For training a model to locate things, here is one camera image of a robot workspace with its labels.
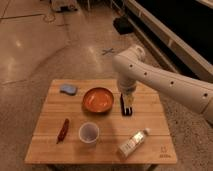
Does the clear plastic bottle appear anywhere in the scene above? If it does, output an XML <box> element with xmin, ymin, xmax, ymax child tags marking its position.
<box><xmin>118</xmin><ymin>128</ymin><xmax>150</xmax><ymax>158</ymax></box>

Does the grey equipment on floor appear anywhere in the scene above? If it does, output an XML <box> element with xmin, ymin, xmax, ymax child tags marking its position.
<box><xmin>50</xmin><ymin>0</ymin><xmax>77</xmax><ymax>12</ymax></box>

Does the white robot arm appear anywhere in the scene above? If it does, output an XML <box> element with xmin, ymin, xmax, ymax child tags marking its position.
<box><xmin>113</xmin><ymin>45</ymin><xmax>213</xmax><ymax>124</ymax></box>

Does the wooden table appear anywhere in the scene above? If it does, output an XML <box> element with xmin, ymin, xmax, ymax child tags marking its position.
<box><xmin>25</xmin><ymin>79</ymin><xmax>177</xmax><ymax>164</ymax></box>

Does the black cable on floor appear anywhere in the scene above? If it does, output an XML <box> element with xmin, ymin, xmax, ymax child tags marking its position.
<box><xmin>0</xmin><ymin>6</ymin><xmax>58</xmax><ymax>24</ymax></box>

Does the orange bowl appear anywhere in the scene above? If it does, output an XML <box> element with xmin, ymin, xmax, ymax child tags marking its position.
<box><xmin>82</xmin><ymin>87</ymin><xmax>114</xmax><ymax>113</ymax></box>

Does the black box on floor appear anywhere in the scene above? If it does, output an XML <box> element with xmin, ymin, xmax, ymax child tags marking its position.
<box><xmin>113</xmin><ymin>17</ymin><xmax>133</xmax><ymax>35</ymax></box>

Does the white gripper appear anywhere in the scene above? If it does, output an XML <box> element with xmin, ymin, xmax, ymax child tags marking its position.
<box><xmin>117</xmin><ymin>77</ymin><xmax>136</xmax><ymax>116</ymax></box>

